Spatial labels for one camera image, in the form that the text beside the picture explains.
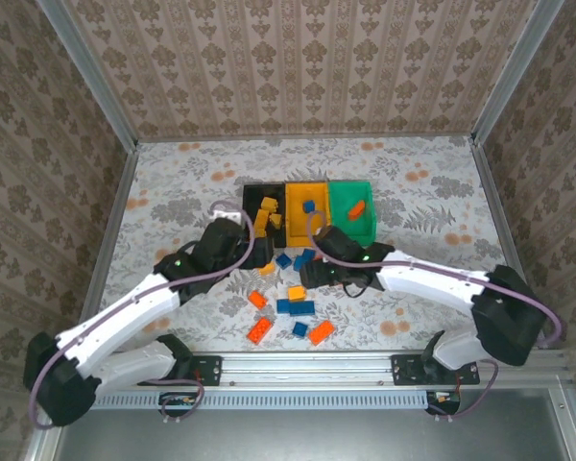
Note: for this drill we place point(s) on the green plastic bin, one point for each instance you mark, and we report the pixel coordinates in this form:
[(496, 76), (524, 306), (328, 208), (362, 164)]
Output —
[(345, 228)]

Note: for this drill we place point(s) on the long orange lego brick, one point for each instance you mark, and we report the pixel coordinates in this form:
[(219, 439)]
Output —
[(260, 330), (356, 209), (321, 332)]

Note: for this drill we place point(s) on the long yellow lego brick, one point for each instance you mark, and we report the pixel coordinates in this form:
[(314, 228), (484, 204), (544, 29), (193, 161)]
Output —
[(260, 222)]

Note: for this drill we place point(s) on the yellow plastic bin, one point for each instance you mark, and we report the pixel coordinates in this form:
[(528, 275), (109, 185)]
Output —
[(300, 225)]

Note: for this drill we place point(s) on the small blue lego brick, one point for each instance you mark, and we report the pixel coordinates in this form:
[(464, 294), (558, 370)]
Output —
[(299, 329), (283, 306), (308, 206), (283, 260)]

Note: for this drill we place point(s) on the black plastic bin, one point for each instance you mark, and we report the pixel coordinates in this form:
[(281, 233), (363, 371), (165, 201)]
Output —
[(252, 197)]

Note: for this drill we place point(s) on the small yellow lego brick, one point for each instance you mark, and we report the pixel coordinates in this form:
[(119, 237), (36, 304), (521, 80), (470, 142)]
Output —
[(275, 221), (296, 293), (269, 204), (267, 269)]

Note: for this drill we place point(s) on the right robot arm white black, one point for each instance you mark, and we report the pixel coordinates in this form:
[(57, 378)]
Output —
[(437, 283)]

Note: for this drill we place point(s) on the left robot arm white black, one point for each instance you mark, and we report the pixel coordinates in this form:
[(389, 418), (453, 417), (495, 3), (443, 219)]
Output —
[(120, 317)]

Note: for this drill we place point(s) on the large blue lego brick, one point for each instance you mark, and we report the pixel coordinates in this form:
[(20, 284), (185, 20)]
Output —
[(303, 257)]

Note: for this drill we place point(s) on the small orange lego brick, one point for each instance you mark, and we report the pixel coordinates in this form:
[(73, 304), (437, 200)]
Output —
[(257, 298)]

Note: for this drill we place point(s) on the long blue lego brick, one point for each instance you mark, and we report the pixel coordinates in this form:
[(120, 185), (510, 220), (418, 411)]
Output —
[(301, 308)]

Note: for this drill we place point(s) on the floral patterned table cover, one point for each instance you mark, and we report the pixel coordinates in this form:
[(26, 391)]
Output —
[(197, 158)]

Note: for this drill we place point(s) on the black connector box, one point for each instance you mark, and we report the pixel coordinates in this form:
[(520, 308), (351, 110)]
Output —
[(444, 402), (177, 403)]

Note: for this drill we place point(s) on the grey metal sheet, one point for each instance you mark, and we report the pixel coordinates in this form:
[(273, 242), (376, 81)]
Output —
[(317, 437)]

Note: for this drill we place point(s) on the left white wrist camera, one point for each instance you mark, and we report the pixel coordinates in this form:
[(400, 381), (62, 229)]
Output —
[(229, 217)]

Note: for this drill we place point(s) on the aluminium frame side rail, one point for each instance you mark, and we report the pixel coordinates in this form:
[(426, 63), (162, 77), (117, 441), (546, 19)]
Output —
[(496, 201), (110, 225)]

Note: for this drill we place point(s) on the aluminium frame rear rail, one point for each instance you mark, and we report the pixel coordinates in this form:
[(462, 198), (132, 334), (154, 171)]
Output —
[(307, 138)]

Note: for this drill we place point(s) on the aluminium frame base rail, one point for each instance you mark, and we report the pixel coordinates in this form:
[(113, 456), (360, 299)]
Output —
[(307, 367)]

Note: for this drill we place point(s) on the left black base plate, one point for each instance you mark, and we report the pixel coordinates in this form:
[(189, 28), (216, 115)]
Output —
[(206, 370)]

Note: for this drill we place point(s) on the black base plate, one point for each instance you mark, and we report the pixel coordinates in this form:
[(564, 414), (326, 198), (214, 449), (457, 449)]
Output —
[(206, 370), (405, 370)]

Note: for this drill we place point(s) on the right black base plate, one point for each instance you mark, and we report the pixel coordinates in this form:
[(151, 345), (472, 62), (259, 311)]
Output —
[(405, 370)]

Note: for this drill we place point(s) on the aluminium frame post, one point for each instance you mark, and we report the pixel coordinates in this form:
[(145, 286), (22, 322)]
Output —
[(86, 72), (513, 72)]

